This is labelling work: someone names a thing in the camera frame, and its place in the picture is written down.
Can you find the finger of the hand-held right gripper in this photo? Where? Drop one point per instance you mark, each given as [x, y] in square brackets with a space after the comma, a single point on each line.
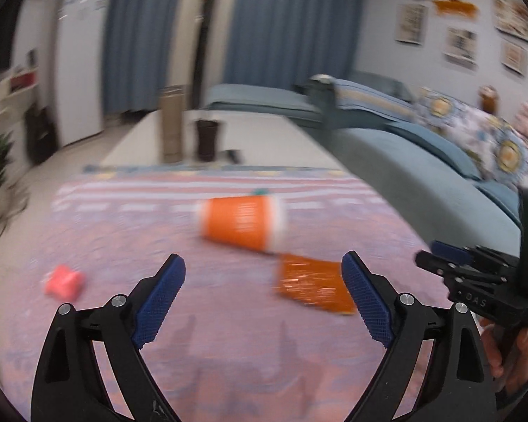
[433, 263]
[453, 252]

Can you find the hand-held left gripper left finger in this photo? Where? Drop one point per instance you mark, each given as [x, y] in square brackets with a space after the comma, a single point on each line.
[158, 303]

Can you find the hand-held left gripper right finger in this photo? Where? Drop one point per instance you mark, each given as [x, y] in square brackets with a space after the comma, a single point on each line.
[369, 303]

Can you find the orange foil wrapper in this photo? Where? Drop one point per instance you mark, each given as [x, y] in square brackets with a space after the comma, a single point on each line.
[312, 285]

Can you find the orange paper cup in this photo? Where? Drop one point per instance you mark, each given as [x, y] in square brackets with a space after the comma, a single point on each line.
[242, 224]

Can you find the person's right hand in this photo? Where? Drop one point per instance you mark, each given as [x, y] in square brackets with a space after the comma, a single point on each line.
[527, 360]

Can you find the blue cushion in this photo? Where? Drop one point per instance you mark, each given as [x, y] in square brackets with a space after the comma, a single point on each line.
[497, 195]
[435, 149]

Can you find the small pink wrapper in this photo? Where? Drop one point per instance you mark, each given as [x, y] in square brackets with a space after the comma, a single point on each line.
[64, 282]

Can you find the blue sofa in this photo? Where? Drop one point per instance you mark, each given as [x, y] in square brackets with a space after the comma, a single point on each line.
[400, 171]

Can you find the pink pig plush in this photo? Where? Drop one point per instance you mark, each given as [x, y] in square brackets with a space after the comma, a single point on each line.
[527, 121]

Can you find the brown monkey plush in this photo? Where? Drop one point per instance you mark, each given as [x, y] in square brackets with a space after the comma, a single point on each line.
[487, 99]

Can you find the black car key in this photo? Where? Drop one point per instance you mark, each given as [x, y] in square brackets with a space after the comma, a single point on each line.
[232, 156]

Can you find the dark brown cup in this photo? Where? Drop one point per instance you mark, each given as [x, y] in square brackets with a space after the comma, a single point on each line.
[209, 140]

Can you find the striped blue armrest cover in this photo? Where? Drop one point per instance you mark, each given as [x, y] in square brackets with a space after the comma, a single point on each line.
[369, 99]

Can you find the gold thermos bottle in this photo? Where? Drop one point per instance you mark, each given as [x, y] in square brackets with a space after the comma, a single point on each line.
[172, 127]

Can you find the grey blue sofa cloth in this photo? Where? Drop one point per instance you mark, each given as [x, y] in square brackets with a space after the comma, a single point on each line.
[387, 83]

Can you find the black guitar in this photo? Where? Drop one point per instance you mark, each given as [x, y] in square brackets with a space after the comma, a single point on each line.
[39, 136]

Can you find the black framed crown picture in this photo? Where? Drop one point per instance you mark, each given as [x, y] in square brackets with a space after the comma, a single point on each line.
[515, 57]

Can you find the large floral picture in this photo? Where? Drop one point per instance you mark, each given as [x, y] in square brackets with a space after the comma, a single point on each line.
[517, 15]

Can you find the white refrigerator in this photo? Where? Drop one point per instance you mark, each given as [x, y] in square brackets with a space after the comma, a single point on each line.
[83, 57]

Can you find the white shelf with red box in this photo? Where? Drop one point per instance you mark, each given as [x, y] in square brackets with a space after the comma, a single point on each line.
[22, 82]

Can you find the blue curtain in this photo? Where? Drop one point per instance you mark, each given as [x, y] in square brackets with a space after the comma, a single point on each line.
[290, 22]
[141, 39]

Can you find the black television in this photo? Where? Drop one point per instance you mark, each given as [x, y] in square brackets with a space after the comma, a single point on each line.
[0, 39]

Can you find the white collage picture frame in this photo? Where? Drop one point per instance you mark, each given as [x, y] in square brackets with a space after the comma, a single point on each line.
[460, 48]

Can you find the tall black picture frame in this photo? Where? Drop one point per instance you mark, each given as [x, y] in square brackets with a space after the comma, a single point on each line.
[410, 24]

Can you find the orange wall shelf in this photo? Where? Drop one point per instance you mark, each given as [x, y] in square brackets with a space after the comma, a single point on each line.
[455, 8]

